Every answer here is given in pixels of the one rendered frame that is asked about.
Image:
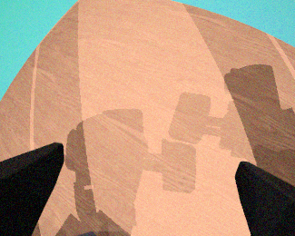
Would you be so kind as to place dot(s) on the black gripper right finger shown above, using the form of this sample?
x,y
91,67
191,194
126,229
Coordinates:
x,y
267,202

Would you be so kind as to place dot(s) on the dark grey open box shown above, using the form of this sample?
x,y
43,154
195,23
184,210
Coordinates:
x,y
90,233

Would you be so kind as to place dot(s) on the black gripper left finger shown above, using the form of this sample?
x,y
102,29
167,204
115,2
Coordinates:
x,y
26,181

